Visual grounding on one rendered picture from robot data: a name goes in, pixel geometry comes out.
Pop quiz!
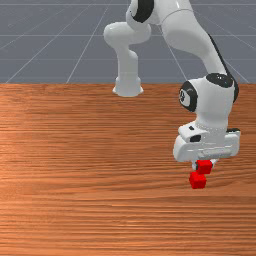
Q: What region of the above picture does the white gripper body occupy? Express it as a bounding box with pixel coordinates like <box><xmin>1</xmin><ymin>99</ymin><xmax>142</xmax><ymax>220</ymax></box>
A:
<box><xmin>172</xmin><ymin>122</ymin><xmax>242</xmax><ymax>164</ymax></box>

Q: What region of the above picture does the red cube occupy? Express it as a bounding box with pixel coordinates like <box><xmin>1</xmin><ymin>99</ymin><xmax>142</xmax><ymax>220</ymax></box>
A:
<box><xmin>195</xmin><ymin>159</ymin><xmax>214</xmax><ymax>175</ymax></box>
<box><xmin>188</xmin><ymin>171</ymin><xmax>208</xmax><ymax>190</ymax></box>

